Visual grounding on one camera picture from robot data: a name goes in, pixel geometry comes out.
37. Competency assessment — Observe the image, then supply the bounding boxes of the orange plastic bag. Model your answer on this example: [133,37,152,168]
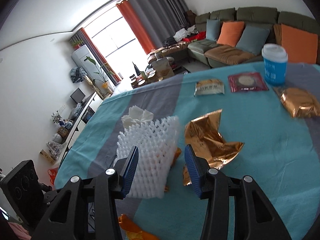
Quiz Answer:
[48,168,61,185]

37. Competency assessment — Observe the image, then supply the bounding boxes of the small blue grey cushion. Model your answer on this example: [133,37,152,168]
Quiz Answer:
[205,19,221,42]

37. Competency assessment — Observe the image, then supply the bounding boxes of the grey orange narrow curtain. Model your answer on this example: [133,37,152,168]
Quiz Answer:
[69,27,121,85]

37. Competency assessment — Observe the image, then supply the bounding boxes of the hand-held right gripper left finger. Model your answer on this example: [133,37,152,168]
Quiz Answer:
[32,145,139,240]

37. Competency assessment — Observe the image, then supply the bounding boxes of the yellow gift box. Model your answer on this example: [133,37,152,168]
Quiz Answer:
[40,149,57,165]

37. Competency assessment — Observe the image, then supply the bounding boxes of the cluttered coffee table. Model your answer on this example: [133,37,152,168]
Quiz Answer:
[129,52,176,88]

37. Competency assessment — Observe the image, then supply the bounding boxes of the white gold biscuit packet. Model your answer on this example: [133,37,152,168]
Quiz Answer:
[194,78,225,96]

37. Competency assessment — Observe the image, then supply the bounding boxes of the person's left forearm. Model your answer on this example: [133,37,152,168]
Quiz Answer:
[7,222,31,240]

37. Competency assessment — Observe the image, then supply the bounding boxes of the clear plastic bag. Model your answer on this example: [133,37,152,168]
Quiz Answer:
[68,103,83,120]

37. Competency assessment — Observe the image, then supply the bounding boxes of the window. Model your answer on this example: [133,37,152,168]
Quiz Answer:
[82,5,148,81]

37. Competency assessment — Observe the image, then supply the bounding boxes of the gold foil snack packet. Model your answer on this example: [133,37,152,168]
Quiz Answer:
[273,86,320,119]

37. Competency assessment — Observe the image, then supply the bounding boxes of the black monitor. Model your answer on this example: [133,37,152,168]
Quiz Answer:
[70,88,86,104]

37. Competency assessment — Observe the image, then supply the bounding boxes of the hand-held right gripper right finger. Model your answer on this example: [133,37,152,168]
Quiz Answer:
[184,144,292,240]

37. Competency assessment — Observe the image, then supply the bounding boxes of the red snack packet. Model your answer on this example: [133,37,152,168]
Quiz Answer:
[228,72,269,93]

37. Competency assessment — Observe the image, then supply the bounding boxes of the black clothes pile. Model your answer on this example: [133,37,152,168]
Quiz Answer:
[162,36,177,47]

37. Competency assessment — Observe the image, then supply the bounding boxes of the cloth covered standing fan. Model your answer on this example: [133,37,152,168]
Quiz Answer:
[69,66,87,84]

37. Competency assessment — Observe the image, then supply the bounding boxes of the plant in blue vase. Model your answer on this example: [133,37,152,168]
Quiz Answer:
[51,111,64,126]

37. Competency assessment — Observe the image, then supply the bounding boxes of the plastic wrapped glass ornament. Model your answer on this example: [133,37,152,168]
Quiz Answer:
[46,141,64,159]

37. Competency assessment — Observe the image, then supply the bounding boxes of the teal grey blanket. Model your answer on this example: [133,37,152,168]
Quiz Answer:
[54,63,320,240]

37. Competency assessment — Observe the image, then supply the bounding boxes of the orange foil wrapper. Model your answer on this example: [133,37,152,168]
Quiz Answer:
[118,213,161,240]

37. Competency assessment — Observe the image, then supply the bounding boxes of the torn gold foil wrapper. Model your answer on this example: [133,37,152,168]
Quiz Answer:
[182,109,245,187]

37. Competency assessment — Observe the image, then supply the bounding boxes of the blue cup white lid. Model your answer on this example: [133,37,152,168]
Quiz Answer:
[261,43,289,85]

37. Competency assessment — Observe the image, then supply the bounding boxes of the white standing air conditioner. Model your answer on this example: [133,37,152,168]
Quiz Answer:
[71,44,98,81]

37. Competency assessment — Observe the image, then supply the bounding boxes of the white tissue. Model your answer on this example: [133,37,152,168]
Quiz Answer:
[121,106,155,128]

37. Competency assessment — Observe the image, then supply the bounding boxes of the orange cushion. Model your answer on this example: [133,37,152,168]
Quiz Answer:
[280,23,319,64]
[217,21,245,48]

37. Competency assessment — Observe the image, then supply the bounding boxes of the large blue grey cushion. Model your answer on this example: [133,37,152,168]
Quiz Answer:
[236,25,271,56]

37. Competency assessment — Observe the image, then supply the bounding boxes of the white clothes pile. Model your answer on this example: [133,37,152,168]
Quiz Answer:
[173,25,198,42]

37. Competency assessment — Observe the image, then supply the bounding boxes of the brown cardboard boxes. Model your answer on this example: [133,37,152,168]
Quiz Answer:
[184,10,197,27]

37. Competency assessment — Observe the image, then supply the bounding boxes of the red cloth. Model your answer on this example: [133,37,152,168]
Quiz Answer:
[182,31,207,43]

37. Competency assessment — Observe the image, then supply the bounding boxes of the white black tv cabinet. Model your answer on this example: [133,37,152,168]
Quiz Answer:
[53,91,105,171]

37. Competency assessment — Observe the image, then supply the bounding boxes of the white foam fruit net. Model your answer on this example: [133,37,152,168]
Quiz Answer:
[116,116,181,200]

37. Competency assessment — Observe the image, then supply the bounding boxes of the tall large leaf plant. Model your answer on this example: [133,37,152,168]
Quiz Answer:
[83,56,117,96]

